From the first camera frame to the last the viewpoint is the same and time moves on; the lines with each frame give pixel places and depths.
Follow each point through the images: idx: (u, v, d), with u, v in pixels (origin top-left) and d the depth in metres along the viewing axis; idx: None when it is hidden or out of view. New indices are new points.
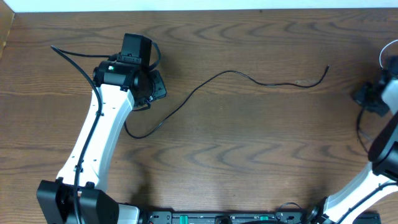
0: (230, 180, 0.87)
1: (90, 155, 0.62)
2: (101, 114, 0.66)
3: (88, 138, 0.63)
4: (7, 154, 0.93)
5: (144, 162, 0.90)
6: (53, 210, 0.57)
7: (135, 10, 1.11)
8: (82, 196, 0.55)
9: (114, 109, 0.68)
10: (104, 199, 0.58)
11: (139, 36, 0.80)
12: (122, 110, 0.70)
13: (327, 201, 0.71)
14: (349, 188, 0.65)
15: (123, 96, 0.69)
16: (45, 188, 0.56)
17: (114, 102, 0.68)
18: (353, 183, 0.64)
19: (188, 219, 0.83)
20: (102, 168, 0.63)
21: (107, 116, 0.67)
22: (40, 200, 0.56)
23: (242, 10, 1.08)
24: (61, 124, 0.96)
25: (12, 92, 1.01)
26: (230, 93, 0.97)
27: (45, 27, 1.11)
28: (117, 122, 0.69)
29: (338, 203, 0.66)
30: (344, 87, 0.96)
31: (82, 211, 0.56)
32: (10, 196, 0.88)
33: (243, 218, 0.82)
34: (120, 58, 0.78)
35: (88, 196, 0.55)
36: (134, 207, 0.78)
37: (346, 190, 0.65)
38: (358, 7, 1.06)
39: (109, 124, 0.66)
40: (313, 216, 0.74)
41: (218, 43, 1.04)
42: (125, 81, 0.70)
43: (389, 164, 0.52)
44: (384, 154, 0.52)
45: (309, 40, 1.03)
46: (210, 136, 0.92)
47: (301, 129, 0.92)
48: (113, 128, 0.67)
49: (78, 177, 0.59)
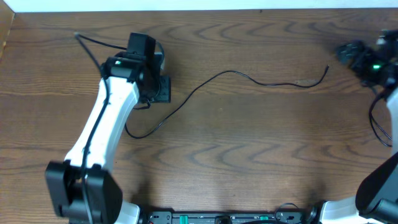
0: (229, 180, 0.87)
1: (97, 139, 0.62)
2: (107, 104, 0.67)
3: (96, 122, 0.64)
4: (8, 154, 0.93)
5: (145, 162, 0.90)
6: (59, 193, 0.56)
7: (134, 10, 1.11)
8: (90, 175, 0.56)
9: (120, 99, 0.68)
10: (111, 182, 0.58)
11: (144, 35, 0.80)
12: (128, 101, 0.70)
13: (323, 209, 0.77)
14: (343, 210, 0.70)
15: (129, 88, 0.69)
16: (54, 168, 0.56)
17: (121, 92, 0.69)
18: (344, 207, 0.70)
19: (188, 219, 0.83)
20: (109, 154, 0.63)
21: (114, 104, 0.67)
22: (48, 180, 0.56)
23: (242, 10, 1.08)
24: (61, 124, 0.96)
25: (12, 92, 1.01)
26: (230, 93, 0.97)
27: (45, 27, 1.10)
28: (122, 114, 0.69)
29: (331, 220, 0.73)
30: (344, 88, 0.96)
31: (88, 193, 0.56)
32: (11, 196, 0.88)
33: (243, 218, 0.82)
34: (125, 55, 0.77)
35: (96, 176, 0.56)
36: (135, 205, 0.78)
37: (340, 210, 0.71)
38: (358, 7, 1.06)
39: (116, 111, 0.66)
40: (312, 218, 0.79)
41: (218, 43, 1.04)
42: (132, 74, 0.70)
43: (379, 214, 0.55)
44: (372, 206, 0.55)
45: (309, 40, 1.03)
46: (210, 136, 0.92)
47: (301, 129, 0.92)
48: (120, 117, 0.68)
49: (85, 158, 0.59)
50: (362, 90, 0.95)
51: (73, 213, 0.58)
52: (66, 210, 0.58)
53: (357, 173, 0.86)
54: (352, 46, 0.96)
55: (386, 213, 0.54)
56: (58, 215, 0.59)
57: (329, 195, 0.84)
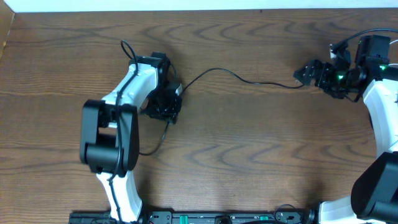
0: (229, 180, 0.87)
1: (127, 92, 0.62)
2: (136, 74, 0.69)
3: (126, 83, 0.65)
4: (8, 154, 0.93)
5: (145, 161, 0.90)
6: (90, 128, 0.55)
7: (134, 10, 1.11)
8: (125, 110, 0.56)
9: (147, 76, 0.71)
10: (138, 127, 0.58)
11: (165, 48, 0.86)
12: (152, 80, 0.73)
13: (322, 210, 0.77)
14: (341, 211, 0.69)
15: (153, 70, 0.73)
16: (91, 103, 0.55)
17: (148, 70, 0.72)
18: (341, 208, 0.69)
19: (188, 219, 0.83)
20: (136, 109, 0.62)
21: (142, 76, 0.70)
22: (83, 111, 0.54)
23: (242, 10, 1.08)
24: (61, 124, 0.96)
25: (12, 92, 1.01)
26: (230, 93, 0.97)
27: (45, 27, 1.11)
28: (146, 88, 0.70)
29: (331, 221, 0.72)
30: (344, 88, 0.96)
31: (119, 128, 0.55)
32: (10, 196, 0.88)
33: (243, 218, 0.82)
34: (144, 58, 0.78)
35: (130, 110, 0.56)
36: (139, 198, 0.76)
37: (338, 211, 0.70)
38: (357, 7, 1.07)
39: (145, 79, 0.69)
40: (311, 219, 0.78)
41: (218, 43, 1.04)
42: (156, 63, 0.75)
43: (377, 216, 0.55)
44: (369, 210, 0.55)
45: (309, 40, 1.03)
46: (211, 136, 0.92)
47: (301, 129, 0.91)
48: (145, 87, 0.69)
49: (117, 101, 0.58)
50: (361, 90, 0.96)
51: (98, 154, 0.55)
52: (91, 149, 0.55)
53: (357, 173, 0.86)
54: (310, 67, 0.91)
55: (385, 213, 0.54)
56: (80, 158, 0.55)
57: (329, 195, 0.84)
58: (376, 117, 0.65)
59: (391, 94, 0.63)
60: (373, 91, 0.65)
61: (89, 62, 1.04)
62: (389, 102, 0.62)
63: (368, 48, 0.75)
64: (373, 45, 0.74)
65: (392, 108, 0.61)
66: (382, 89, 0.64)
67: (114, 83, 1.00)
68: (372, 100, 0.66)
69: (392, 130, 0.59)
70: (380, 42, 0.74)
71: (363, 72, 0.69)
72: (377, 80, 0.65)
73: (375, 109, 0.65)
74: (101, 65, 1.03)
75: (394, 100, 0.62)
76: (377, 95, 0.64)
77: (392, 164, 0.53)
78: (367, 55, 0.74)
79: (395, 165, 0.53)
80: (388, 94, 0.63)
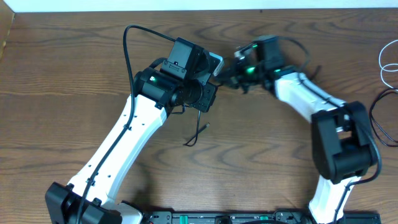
0: (230, 180, 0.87)
1: (106, 169, 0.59)
2: (127, 128, 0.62)
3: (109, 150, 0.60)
4: (7, 154, 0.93)
5: (145, 162, 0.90)
6: (56, 213, 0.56)
7: (135, 10, 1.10)
8: (87, 210, 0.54)
9: (142, 126, 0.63)
10: (109, 218, 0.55)
11: (190, 43, 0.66)
12: (151, 129, 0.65)
13: (313, 208, 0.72)
14: (320, 197, 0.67)
15: (156, 115, 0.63)
16: (55, 191, 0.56)
17: (145, 118, 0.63)
18: (319, 193, 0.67)
19: (188, 219, 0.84)
20: (115, 186, 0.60)
21: (135, 131, 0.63)
22: (47, 199, 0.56)
23: (242, 10, 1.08)
24: (61, 124, 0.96)
25: (11, 92, 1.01)
26: (230, 93, 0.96)
27: (45, 27, 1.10)
28: (142, 140, 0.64)
29: (322, 213, 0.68)
30: (342, 89, 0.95)
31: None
32: (10, 196, 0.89)
33: (243, 218, 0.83)
34: (165, 67, 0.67)
35: (92, 213, 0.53)
36: (137, 213, 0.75)
37: (319, 200, 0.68)
38: (359, 7, 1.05)
39: (134, 139, 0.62)
40: None
41: (217, 43, 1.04)
42: (163, 98, 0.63)
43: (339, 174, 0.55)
44: (334, 172, 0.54)
45: (309, 40, 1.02)
46: (210, 136, 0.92)
47: (301, 129, 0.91)
48: (138, 144, 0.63)
49: (87, 190, 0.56)
50: (362, 89, 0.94)
51: None
52: None
53: None
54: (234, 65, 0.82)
55: (345, 166, 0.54)
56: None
57: None
58: (293, 102, 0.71)
59: (292, 81, 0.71)
60: (281, 86, 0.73)
61: (89, 62, 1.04)
62: (295, 88, 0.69)
63: (262, 55, 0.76)
64: (266, 50, 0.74)
65: (300, 89, 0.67)
66: (288, 81, 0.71)
67: (114, 83, 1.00)
68: (284, 93, 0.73)
69: (308, 103, 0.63)
70: (269, 46, 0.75)
71: (267, 81, 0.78)
72: (279, 79, 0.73)
73: (291, 98, 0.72)
74: (101, 65, 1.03)
75: (298, 84, 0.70)
76: (285, 89, 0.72)
77: (324, 122, 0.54)
78: (265, 61, 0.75)
79: (326, 121, 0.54)
80: (291, 83, 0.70)
